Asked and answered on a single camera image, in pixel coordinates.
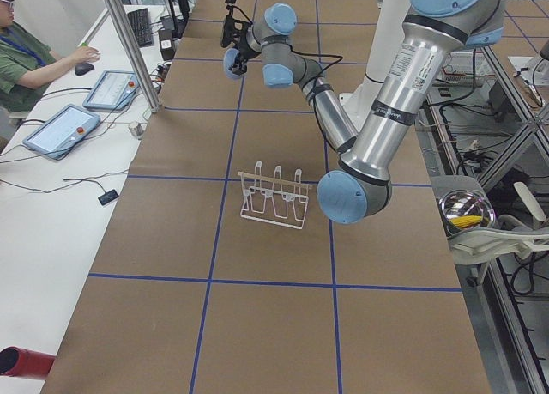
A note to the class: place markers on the red cylinder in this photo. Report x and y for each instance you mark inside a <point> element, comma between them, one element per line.
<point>25,363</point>

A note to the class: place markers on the metal bowl with corn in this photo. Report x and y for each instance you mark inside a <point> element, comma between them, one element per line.
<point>465,209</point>

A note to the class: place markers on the teach pendant tablet far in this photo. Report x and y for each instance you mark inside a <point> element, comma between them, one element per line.
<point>113,91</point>

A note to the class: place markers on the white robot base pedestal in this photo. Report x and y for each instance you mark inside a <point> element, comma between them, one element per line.
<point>364,85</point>

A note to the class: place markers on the white office chair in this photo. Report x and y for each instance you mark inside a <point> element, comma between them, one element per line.
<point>481,245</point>

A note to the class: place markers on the teach pendant tablet near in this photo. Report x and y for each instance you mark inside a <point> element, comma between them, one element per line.
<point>59,134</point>

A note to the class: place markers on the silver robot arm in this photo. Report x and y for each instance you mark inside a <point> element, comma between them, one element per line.
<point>417,36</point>

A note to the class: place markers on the teach pendant tablet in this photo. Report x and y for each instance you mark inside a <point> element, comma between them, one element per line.
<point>113,91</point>
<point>59,134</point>

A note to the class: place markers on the seated person green shirt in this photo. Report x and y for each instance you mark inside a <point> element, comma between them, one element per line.
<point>29,66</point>

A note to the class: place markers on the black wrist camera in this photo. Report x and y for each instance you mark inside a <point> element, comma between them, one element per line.
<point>234,29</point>

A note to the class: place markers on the light blue plastic cup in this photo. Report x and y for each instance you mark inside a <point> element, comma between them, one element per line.
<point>231,56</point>

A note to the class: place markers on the small silver metal cylinder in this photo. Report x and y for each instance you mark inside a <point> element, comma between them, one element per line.
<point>136,129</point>

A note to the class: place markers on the small black puck device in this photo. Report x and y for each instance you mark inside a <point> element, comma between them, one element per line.
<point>108,197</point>

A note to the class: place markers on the black computer mouse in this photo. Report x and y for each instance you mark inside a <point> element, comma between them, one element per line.
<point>82,69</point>

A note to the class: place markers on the white wire cup holder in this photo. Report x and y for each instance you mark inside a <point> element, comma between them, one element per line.
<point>274,200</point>

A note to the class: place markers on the aluminium frame post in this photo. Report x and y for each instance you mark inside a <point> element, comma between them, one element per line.
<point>122,26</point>

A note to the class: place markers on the black keyboard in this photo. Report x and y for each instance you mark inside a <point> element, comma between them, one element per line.
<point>140,25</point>

